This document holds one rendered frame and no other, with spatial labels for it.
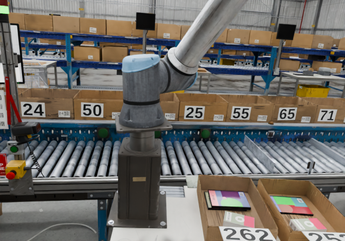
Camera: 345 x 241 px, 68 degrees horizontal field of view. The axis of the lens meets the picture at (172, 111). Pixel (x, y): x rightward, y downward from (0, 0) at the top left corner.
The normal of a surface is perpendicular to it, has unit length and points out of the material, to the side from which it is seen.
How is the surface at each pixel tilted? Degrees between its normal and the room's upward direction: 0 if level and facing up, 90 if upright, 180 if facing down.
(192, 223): 0
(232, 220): 0
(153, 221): 0
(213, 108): 91
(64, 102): 90
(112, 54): 89
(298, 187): 89
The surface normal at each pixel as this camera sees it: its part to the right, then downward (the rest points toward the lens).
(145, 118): 0.21, -0.08
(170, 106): 0.15, 0.31
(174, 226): 0.07, -0.95
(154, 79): 0.69, 0.20
